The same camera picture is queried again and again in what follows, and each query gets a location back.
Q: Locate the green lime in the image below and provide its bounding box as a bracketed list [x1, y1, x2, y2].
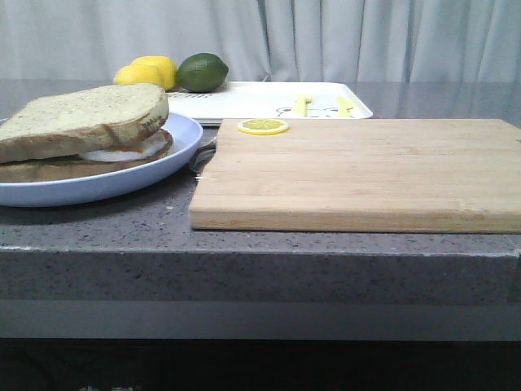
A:
[176, 52, 229, 93]

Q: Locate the light blue plate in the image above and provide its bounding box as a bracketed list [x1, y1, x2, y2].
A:
[1, 113, 203, 207]

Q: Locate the lemon slice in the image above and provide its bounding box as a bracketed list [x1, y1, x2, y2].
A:
[238, 118, 290, 135]

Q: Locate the yellow lemon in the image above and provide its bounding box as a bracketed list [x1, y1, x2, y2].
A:
[113, 64, 163, 86]
[131, 55, 177, 90]

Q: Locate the fried egg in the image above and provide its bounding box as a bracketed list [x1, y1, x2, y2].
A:
[78, 130, 173, 163]

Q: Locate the rear yellow lemon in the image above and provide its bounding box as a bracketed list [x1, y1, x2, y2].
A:
[131, 55, 177, 90]

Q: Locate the front yellow lemon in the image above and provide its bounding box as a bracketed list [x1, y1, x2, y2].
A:
[113, 64, 163, 86]

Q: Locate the white rectangular tray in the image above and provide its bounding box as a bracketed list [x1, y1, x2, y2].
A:
[167, 81, 373, 125]

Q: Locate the bread slice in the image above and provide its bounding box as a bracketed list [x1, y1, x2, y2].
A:
[1, 83, 169, 163]
[1, 138, 173, 183]

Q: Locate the yellow plastic fork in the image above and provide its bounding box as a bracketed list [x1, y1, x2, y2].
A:
[292, 94, 313, 117]

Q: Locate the yellow plastic knife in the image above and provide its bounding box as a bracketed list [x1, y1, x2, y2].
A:
[336, 96, 355, 118]

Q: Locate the metal board handle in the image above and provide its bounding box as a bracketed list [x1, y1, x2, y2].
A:
[188, 137, 217, 175]

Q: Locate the grey curtain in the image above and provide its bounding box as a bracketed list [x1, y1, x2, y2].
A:
[1, 1, 520, 82]

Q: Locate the wooden cutting board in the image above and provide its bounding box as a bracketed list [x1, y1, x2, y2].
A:
[189, 119, 520, 233]

